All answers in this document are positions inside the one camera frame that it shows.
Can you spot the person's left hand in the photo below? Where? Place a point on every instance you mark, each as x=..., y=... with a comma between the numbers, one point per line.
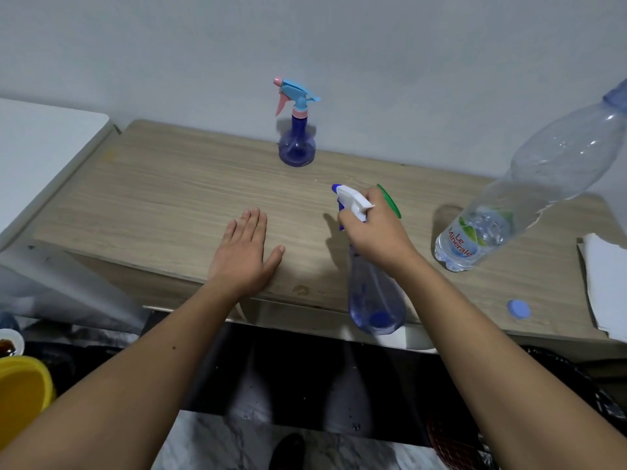
x=242, y=264

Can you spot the person's right hand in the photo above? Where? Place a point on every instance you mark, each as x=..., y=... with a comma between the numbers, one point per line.
x=382, y=234

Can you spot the green plastic funnel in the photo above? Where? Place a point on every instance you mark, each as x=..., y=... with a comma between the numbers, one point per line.
x=392, y=204

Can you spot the white blue trigger sprayer head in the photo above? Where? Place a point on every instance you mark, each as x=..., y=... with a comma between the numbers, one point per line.
x=352, y=200

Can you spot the blue spray bottle body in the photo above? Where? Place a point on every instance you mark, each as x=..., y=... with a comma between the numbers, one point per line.
x=374, y=298

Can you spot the round blue spray bottle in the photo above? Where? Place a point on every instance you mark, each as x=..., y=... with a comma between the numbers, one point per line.
x=296, y=149

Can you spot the light blue bottle cap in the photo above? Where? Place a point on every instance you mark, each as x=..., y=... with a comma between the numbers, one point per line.
x=518, y=309

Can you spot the clear plastic water bottle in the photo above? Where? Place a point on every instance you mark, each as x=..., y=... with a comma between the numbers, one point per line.
x=548, y=166

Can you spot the person's right forearm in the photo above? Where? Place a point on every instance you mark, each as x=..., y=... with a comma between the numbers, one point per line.
x=509, y=376

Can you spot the person's left forearm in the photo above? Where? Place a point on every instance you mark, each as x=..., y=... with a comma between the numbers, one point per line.
x=122, y=391

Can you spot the white side table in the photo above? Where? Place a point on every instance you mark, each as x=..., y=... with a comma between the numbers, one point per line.
x=39, y=161

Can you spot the stack of white paper sheets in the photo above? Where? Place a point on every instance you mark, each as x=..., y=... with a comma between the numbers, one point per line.
x=610, y=288

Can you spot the black trash bin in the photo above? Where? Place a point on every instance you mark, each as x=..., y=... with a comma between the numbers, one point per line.
x=578, y=381

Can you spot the yellow plastic bucket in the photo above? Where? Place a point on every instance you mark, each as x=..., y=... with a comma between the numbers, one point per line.
x=22, y=396

